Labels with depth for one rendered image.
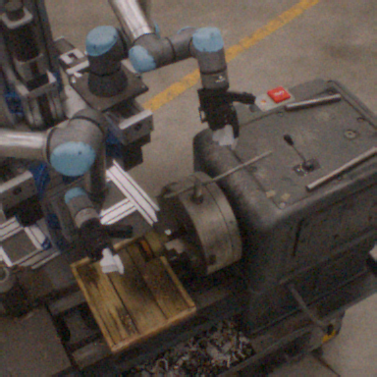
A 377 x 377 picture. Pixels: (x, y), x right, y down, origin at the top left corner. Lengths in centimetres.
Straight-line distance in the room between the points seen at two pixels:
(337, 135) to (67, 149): 85
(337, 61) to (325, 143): 242
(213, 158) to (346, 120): 47
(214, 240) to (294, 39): 288
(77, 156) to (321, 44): 301
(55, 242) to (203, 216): 131
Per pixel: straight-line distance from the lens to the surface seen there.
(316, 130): 196
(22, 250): 302
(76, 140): 170
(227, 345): 225
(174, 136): 366
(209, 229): 174
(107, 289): 202
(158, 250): 182
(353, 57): 437
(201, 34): 155
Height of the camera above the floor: 262
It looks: 50 degrees down
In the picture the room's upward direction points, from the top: 2 degrees counter-clockwise
